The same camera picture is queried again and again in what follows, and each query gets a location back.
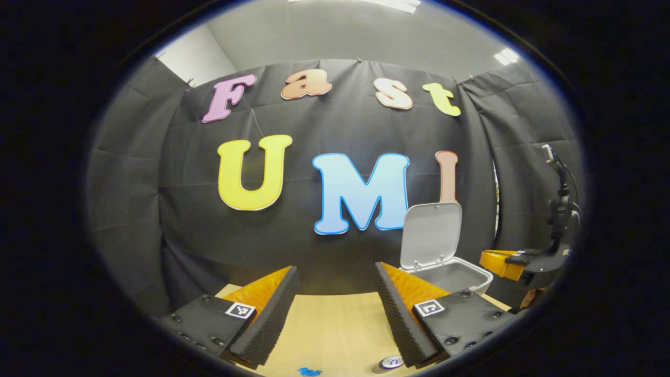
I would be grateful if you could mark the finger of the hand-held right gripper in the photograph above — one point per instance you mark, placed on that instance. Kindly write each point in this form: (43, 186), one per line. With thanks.
(502, 262)

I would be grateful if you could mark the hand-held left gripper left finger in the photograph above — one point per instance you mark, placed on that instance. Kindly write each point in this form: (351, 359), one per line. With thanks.
(272, 320)

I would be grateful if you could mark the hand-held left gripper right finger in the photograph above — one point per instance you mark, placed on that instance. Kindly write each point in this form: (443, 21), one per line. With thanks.
(400, 324)

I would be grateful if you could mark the blue paper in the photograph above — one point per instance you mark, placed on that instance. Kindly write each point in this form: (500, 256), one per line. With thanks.
(309, 372)

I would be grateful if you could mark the white desktop garbage bin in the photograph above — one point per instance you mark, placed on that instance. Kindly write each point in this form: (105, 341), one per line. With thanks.
(432, 235)

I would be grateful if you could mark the wooden desktop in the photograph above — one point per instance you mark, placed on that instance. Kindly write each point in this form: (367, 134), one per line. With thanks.
(335, 327)

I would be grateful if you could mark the black backdrop cloth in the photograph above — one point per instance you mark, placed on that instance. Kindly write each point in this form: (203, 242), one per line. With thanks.
(324, 251)

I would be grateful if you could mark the ceiling light panel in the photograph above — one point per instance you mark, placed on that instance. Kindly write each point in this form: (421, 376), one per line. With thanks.
(506, 56)
(392, 4)

